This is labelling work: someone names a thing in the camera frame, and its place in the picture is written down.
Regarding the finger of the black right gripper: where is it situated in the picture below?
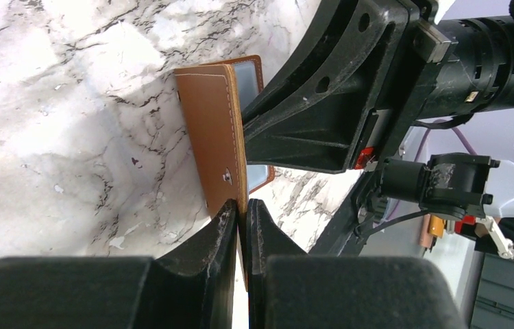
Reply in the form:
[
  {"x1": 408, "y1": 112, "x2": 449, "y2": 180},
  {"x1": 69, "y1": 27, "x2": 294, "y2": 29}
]
[{"x1": 243, "y1": 1, "x2": 420, "y2": 173}]

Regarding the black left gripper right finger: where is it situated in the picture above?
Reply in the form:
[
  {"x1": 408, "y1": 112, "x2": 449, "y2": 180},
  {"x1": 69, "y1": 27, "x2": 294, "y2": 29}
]
[{"x1": 245, "y1": 199, "x2": 465, "y2": 328}]

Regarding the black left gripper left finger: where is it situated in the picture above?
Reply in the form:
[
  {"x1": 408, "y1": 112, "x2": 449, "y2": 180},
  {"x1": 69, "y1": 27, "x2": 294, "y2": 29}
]
[{"x1": 0, "y1": 200, "x2": 238, "y2": 328}]

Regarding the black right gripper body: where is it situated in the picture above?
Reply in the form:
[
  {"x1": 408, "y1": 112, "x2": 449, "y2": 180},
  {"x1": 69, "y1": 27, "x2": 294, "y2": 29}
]
[{"x1": 354, "y1": 1, "x2": 455, "y2": 171}]

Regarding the brown leather card holder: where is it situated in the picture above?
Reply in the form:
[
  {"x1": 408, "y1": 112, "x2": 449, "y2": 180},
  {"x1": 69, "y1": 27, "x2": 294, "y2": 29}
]
[{"x1": 173, "y1": 55, "x2": 276, "y2": 291}]

